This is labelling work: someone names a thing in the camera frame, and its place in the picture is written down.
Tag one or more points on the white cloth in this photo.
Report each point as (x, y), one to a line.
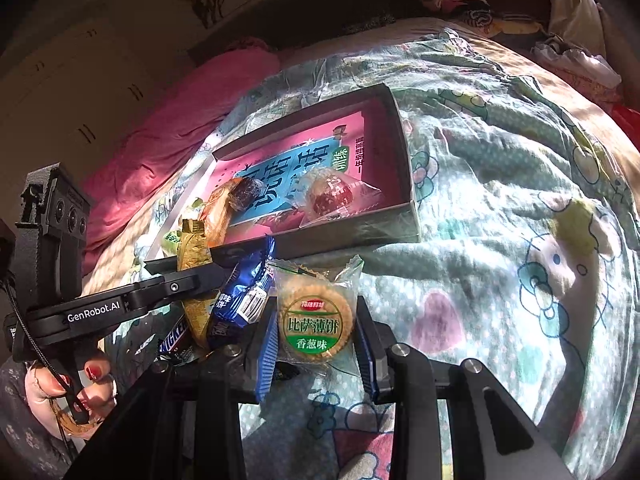
(585, 65)

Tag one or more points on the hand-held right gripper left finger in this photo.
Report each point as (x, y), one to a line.
(266, 360)

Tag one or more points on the orange snack packet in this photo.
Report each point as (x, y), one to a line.
(220, 215)

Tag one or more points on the dark cookie packet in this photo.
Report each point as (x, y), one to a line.
(246, 192)

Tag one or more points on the bed with beige sheet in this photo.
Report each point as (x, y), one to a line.
(505, 55)

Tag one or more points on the gold snack packet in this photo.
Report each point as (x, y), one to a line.
(195, 255)

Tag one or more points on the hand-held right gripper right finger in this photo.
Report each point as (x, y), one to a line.
(367, 360)

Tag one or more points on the red plastic bag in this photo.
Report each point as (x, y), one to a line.
(630, 120)

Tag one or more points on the brown chocolate bar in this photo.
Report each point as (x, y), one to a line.
(175, 342)

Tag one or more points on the person's left hand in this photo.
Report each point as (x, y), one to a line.
(95, 385)

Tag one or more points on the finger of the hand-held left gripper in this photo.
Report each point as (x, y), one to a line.
(160, 265)
(173, 287)

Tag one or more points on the blue cookie packet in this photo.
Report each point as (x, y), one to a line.
(240, 290)

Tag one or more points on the cream curtain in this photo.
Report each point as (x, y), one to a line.
(575, 5)

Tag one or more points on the clear packet red date cake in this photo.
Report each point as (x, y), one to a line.
(330, 192)

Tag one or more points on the round cracker packet green label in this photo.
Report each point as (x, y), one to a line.
(315, 320)

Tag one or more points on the grey cardboard box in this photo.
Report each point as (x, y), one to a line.
(350, 232)

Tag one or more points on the white wardrobe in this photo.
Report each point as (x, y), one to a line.
(75, 110)

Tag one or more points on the cartoon printed quilt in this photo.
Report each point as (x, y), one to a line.
(500, 210)

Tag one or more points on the dark headboard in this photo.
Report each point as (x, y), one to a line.
(320, 30)

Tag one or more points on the pink blanket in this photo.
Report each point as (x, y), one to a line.
(165, 125)

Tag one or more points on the person's left forearm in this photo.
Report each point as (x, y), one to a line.
(25, 450)

